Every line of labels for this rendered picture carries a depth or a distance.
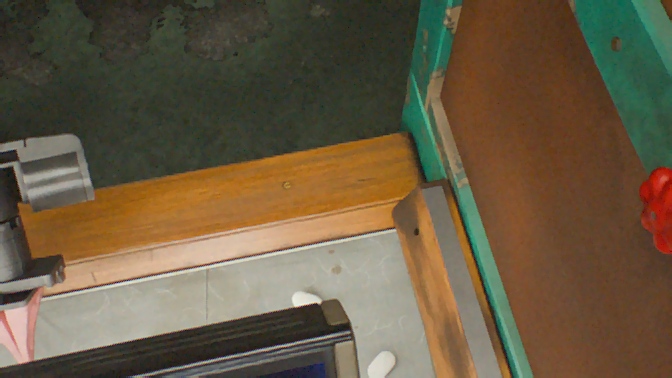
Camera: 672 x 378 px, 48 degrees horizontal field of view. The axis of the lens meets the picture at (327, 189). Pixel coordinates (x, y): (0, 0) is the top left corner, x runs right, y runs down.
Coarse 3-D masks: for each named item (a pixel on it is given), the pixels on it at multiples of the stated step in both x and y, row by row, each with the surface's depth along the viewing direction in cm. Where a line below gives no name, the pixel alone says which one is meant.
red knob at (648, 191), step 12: (660, 168) 36; (648, 180) 37; (660, 180) 35; (648, 192) 37; (660, 192) 35; (648, 204) 36; (660, 204) 35; (648, 216) 37; (660, 216) 35; (648, 228) 37; (660, 228) 36; (660, 240) 36
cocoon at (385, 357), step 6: (384, 354) 81; (390, 354) 81; (378, 360) 81; (384, 360) 81; (390, 360) 81; (372, 366) 81; (378, 366) 81; (384, 366) 81; (390, 366) 81; (372, 372) 81; (378, 372) 80; (384, 372) 81
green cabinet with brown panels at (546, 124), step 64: (448, 0) 68; (512, 0) 57; (576, 0) 44; (640, 0) 38; (448, 64) 77; (512, 64) 59; (576, 64) 48; (640, 64) 39; (448, 128) 81; (512, 128) 62; (576, 128) 50; (640, 128) 40; (512, 192) 65; (576, 192) 52; (512, 256) 68; (576, 256) 54; (640, 256) 45; (512, 320) 71; (576, 320) 56; (640, 320) 46
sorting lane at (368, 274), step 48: (384, 240) 89; (96, 288) 86; (144, 288) 87; (192, 288) 87; (240, 288) 87; (288, 288) 87; (336, 288) 87; (384, 288) 87; (48, 336) 84; (96, 336) 84; (144, 336) 84; (384, 336) 84
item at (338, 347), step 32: (256, 320) 51; (288, 320) 50; (320, 320) 48; (96, 352) 50; (128, 352) 49; (160, 352) 47; (192, 352) 46; (224, 352) 46; (256, 352) 46; (288, 352) 46; (320, 352) 46; (352, 352) 47
